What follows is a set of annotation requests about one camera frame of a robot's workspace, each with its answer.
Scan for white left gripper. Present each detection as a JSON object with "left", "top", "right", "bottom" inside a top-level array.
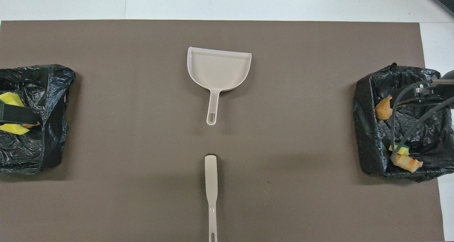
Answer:
[{"left": 0, "top": 103, "right": 39, "bottom": 125}]

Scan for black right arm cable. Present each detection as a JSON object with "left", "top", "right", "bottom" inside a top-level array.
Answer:
[{"left": 390, "top": 80, "right": 454, "bottom": 154}]

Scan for brown toy bread loaf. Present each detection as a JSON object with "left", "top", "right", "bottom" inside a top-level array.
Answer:
[{"left": 376, "top": 97, "right": 393, "bottom": 121}]

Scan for yellow sponge piece green back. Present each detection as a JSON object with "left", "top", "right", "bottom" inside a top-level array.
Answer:
[{"left": 389, "top": 144, "right": 410, "bottom": 156}]

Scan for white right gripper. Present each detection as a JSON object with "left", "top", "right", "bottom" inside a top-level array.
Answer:
[{"left": 415, "top": 70, "right": 454, "bottom": 104}]

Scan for beige plastic dustpan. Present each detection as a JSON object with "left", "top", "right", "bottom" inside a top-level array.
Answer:
[{"left": 187, "top": 46, "right": 252, "bottom": 126}]

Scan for black bag lined trash bin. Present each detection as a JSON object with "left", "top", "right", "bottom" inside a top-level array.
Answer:
[
  {"left": 0, "top": 64, "right": 76, "bottom": 175},
  {"left": 353, "top": 62, "right": 454, "bottom": 183}
]

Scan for beige hand brush black bristles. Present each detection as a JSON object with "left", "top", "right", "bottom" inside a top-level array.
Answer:
[{"left": 205, "top": 155, "right": 218, "bottom": 242}]

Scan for brown table mat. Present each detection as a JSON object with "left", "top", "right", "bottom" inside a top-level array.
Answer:
[{"left": 0, "top": 20, "right": 445, "bottom": 242}]

